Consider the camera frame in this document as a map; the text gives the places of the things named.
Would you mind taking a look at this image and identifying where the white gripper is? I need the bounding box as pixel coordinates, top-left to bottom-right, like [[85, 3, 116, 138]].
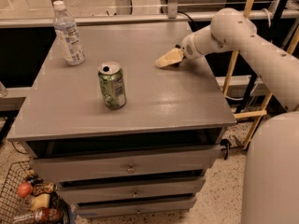
[[155, 32, 205, 68]]

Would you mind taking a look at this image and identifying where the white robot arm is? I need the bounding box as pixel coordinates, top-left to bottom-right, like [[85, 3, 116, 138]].
[[156, 7, 299, 224]]

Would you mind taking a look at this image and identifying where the green soda can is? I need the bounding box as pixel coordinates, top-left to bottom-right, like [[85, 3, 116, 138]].
[[98, 61, 126, 109]]

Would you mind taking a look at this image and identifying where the grey drawer cabinet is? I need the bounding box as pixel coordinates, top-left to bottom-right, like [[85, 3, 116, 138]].
[[8, 22, 235, 218]]

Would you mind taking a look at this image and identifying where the clear plastic water bottle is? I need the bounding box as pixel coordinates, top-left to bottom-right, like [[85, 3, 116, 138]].
[[53, 0, 85, 65]]

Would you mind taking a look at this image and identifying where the red tomato toy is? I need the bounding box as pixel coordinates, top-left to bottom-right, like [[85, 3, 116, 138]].
[[17, 182, 33, 198]]

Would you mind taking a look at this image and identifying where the red sauce bottle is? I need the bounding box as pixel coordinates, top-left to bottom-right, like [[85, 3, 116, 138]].
[[12, 208, 62, 224]]

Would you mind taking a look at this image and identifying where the metal guard rail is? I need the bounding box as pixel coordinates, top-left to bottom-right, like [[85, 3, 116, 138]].
[[0, 9, 299, 28]]

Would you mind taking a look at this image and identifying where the black cable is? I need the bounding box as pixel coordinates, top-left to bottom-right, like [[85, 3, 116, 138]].
[[178, 10, 200, 33]]

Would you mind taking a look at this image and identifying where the wooden easel frame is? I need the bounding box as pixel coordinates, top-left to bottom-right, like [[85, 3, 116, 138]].
[[221, 0, 299, 150]]

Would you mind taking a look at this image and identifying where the black wire basket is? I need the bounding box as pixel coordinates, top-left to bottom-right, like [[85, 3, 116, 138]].
[[0, 161, 71, 224]]

